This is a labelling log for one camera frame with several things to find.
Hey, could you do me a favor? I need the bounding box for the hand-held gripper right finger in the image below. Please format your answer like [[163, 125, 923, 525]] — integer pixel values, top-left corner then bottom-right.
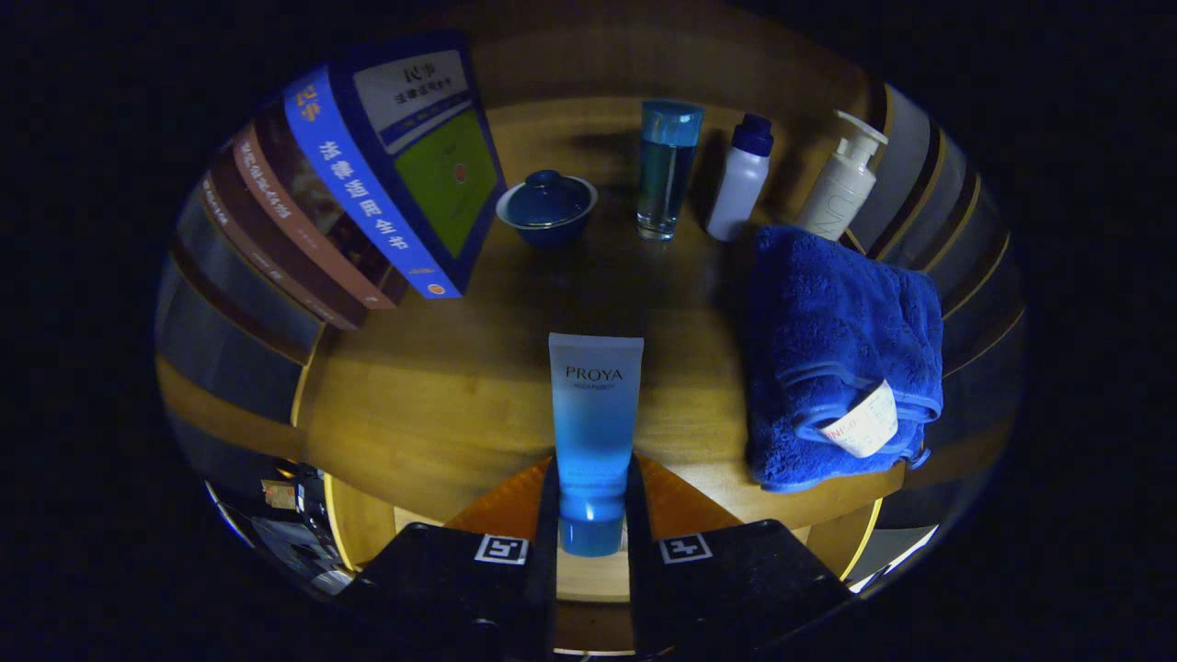
[[625, 454, 854, 657]]

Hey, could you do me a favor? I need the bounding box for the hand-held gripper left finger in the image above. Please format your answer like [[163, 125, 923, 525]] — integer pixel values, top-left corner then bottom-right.
[[333, 456, 562, 661]]

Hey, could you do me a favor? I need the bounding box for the blue cosmetic tube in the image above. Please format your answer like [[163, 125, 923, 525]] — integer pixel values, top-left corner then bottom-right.
[[548, 333, 646, 558]]

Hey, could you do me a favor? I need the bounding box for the wooden countertop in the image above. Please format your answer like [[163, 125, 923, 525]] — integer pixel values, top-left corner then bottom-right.
[[292, 97, 907, 525]]

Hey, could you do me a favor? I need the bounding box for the wooden cabinet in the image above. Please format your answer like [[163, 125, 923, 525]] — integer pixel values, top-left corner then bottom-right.
[[156, 0, 1026, 656]]

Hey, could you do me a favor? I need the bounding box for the black electronic box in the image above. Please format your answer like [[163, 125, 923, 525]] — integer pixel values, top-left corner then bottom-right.
[[248, 510, 355, 594]]

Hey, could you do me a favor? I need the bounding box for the blue folded towel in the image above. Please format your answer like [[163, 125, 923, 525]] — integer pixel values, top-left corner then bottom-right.
[[745, 225, 945, 493]]

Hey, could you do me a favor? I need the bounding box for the blue lidded teacup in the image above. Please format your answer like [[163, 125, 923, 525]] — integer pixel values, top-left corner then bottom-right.
[[496, 169, 599, 249]]

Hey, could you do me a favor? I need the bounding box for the white bottle blue cap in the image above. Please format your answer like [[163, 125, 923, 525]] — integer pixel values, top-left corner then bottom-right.
[[706, 113, 775, 243]]

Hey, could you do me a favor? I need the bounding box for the teal clear bottle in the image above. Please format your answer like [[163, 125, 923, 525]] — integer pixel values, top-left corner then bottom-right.
[[636, 99, 705, 242]]

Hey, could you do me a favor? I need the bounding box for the dark brown book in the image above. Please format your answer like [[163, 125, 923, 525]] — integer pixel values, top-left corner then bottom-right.
[[200, 152, 369, 332]]

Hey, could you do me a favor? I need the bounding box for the reddish brown book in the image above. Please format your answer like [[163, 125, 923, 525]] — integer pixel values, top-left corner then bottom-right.
[[232, 106, 410, 311]]

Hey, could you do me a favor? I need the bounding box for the blue book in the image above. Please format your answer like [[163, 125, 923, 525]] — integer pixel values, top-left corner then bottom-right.
[[283, 32, 509, 301]]

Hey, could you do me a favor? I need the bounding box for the white pump bottle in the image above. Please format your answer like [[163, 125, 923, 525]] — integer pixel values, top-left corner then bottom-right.
[[795, 110, 889, 242]]

